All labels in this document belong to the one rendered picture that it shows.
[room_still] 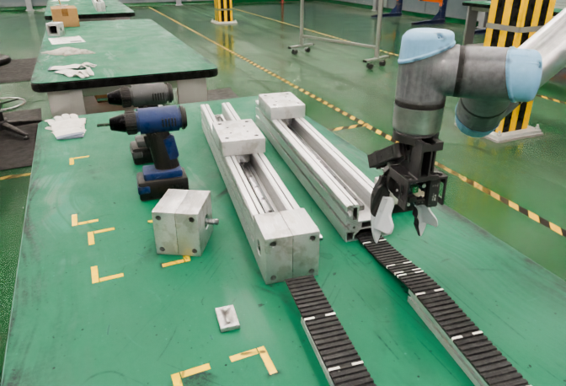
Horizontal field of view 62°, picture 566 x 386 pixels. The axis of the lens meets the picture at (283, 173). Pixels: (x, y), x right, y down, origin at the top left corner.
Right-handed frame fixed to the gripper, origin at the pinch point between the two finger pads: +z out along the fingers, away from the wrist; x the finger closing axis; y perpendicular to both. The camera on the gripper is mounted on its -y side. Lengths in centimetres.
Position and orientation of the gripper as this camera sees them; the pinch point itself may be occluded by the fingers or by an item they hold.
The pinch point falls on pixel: (397, 232)
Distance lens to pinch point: 88.1
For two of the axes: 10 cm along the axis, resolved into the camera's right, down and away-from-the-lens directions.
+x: 9.6, -1.1, 2.5
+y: 2.8, 4.0, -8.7
